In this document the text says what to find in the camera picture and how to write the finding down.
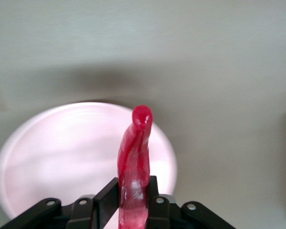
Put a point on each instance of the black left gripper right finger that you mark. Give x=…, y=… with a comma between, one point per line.
x=164, y=214

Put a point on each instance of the red chili pepper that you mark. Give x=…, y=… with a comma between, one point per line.
x=134, y=167

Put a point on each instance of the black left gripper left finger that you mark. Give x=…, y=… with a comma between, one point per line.
x=81, y=214

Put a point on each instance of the brown table cover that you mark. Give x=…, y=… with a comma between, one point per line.
x=205, y=47

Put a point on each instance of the pink round plate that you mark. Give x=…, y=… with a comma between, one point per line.
x=62, y=155

